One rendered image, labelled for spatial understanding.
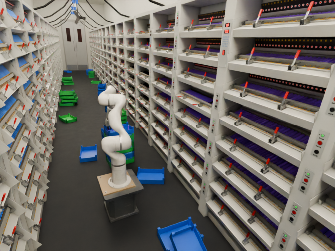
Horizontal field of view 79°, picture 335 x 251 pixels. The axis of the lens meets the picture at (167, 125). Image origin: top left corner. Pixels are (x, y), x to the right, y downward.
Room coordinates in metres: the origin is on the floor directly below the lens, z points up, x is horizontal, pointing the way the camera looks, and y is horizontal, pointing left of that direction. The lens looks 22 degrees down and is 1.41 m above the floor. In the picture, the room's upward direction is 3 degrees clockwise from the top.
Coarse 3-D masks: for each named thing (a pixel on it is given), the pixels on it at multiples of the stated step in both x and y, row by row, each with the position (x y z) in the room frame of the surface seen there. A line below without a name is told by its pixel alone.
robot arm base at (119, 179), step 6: (114, 168) 1.36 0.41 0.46; (120, 168) 1.37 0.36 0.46; (114, 174) 1.36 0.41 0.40; (120, 174) 1.36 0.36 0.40; (126, 174) 1.42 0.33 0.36; (108, 180) 1.41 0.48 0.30; (114, 180) 1.37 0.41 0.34; (120, 180) 1.36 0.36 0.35; (126, 180) 1.41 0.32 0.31; (114, 186) 1.34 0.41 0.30; (120, 186) 1.34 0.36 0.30
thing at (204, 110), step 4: (180, 88) 2.02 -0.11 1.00; (184, 88) 2.04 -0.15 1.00; (188, 88) 2.06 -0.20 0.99; (196, 88) 1.98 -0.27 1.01; (176, 92) 2.00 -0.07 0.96; (180, 92) 2.00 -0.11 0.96; (208, 92) 1.79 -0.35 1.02; (176, 96) 1.97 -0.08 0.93; (180, 100) 1.91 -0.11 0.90; (184, 100) 1.82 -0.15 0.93; (188, 100) 1.80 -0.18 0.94; (192, 100) 1.78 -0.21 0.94; (188, 104) 1.77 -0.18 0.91; (196, 108) 1.64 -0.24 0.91; (200, 108) 1.58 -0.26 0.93; (204, 108) 1.57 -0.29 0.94; (208, 108) 1.55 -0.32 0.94; (200, 112) 1.60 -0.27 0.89; (204, 112) 1.54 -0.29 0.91; (208, 112) 1.49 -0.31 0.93; (208, 116) 1.49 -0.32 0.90
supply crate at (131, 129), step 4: (124, 124) 2.33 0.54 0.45; (128, 124) 2.33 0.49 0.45; (104, 128) 2.16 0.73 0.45; (124, 128) 2.30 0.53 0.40; (132, 128) 2.18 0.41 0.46; (108, 132) 2.03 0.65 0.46; (112, 132) 2.05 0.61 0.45; (116, 132) 2.07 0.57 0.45; (128, 132) 2.15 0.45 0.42; (132, 132) 2.18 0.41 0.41; (108, 136) 2.03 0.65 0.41
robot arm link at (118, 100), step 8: (112, 96) 1.64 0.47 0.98; (120, 96) 1.66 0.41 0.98; (112, 104) 1.63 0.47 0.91; (120, 104) 1.61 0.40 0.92; (112, 112) 1.54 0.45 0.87; (112, 120) 1.50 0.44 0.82; (120, 120) 1.54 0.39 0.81; (112, 128) 1.49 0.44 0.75; (120, 128) 1.46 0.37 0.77; (120, 136) 1.42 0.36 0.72; (128, 136) 1.43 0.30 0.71; (120, 144) 1.37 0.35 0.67; (128, 144) 1.39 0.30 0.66
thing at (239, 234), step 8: (208, 200) 1.37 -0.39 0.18; (216, 200) 1.35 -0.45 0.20; (216, 208) 1.29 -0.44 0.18; (224, 208) 1.26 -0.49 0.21; (216, 216) 1.24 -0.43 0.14; (224, 216) 1.21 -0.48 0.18; (232, 216) 1.18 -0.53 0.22; (224, 224) 1.15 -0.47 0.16; (232, 224) 1.13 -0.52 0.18; (240, 224) 1.10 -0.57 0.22; (232, 232) 1.07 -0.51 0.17; (240, 232) 1.06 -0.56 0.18; (248, 232) 1.00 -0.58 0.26; (240, 240) 1.01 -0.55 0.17; (248, 240) 1.00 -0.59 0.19; (256, 240) 0.98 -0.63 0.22; (248, 248) 0.95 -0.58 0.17; (256, 248) 0.94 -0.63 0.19; (264, 248) 0.92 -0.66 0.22
